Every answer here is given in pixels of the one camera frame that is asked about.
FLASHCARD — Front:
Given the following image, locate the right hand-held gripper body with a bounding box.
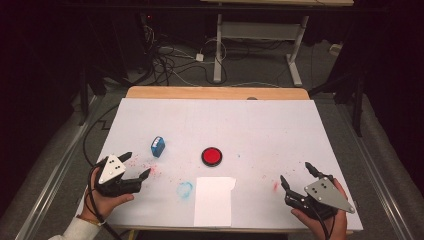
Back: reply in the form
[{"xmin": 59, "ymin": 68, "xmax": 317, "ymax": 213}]
[{"xmin": 284, "ymin": 174, "xmax": 356, "ymax": 221}]

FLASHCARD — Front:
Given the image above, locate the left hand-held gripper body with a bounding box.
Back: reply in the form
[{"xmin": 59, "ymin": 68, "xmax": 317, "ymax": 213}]
[{"xmin": 94, "ymin": 154, "xmax": 142, "ymax": 198}]

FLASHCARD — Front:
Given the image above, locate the blue stamp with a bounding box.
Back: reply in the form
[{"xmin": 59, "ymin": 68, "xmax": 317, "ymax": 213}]
[{"xmin": 150, "ymin": 135, "xmax": 166, "ymax": 159}]

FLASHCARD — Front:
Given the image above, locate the person's right hand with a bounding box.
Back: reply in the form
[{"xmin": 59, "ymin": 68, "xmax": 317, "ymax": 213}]
[{"xmin": 290, "ymin": 178, "xmax": 349, "ymax": 240}]

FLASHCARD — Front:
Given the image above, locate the person's left hand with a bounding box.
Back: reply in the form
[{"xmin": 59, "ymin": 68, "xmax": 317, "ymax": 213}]
[{"xmin": 81, "ymin": 166, "xmax": 135, "ymax": 223}]

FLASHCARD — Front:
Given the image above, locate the large white board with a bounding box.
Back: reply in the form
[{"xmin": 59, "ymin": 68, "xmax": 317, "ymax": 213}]
[{"xmin": 74, "ymin": 97, "xmax": 364, "ymax": 232}]

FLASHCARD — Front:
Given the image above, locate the black metal stand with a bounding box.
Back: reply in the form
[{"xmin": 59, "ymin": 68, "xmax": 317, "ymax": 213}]
[
  {"xmin": 308, "ymin": 71, "xmax": 365, "ymax": 138},
  {"xmin": 77, "ymin": 66, "xmax": 108, "ymax": 127}
]

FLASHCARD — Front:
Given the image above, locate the round red ink pad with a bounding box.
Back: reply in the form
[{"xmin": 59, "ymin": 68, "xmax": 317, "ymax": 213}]
[{"xmin": 200, "ymin": 146, "xmax": 224, "ymax": 168}]

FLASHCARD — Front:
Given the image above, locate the white paper sheet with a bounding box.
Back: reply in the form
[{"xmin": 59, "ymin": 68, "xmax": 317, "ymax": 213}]
[{"xmin": 193, "ymin": 176, "xmax": 237, "ymax": 228}]

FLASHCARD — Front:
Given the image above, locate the wooden table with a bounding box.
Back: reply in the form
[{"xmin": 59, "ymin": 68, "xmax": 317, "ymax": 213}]
[{"xmin": 113, "ymin": 85, "xmax": 354, "ymax": 236}]

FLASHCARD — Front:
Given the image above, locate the beige desk top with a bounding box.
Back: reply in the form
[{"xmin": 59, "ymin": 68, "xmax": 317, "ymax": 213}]
[{"xmin": 199, "ymin": 0, "xmax": 355, "ymax": 7}]

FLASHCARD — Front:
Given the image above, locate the right hand-held gripper cable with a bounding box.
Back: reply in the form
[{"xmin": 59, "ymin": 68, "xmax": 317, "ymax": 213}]
[{"xmin": 308, "ymin": 196, "xmax": 337, "ymax": 240}]

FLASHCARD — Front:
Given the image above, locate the hand-held gripper cable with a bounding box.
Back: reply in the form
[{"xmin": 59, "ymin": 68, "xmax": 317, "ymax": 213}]
[
  {"xmin": 308, "ymin": 196, "xmax": 337, "ymax": 240},
  {"xmin": 85, "ymin": 159, "xmax": 123, "ymax": 240}
]

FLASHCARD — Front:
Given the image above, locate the left hand-held gripper cable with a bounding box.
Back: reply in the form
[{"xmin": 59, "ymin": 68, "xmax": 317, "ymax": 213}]
[{"xmin": 85, "ymin": 159, "xmax": 123, "ymax": 240}]

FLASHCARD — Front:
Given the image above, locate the black floor cable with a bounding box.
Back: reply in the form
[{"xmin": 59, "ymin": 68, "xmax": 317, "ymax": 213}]
[{"xmin": 82, "ymin": 103, "xmax": 120, "ymax": 168}]

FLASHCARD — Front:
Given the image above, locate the gold bracelet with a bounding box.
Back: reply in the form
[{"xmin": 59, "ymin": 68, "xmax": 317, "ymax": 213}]
[{"xmin": 77, "ymin": 214, "xmax": 107, "ymax": 228}]

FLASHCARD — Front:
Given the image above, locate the metal floor rail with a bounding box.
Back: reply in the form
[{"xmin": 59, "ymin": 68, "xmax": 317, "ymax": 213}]
[
  {"xmin": 334, "ymin": 101, "xmax": 416, "ymax": 240},
  {"xmin": 14, "ymin": 94, "xmax": 105, "ymax": 240}
]

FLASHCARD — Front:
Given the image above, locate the tangle of floor cables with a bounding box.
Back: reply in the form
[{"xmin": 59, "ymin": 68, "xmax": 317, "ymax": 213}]
[{"xmin": 141, "ymin": 24, "xmax": 281, "ymax": 88}]

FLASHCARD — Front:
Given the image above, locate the white metal desk frame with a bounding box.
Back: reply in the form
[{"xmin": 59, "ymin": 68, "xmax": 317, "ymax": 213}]
[{"xmin": 213, "ymin": 13, "xmax": 310, "ymax": 88}]

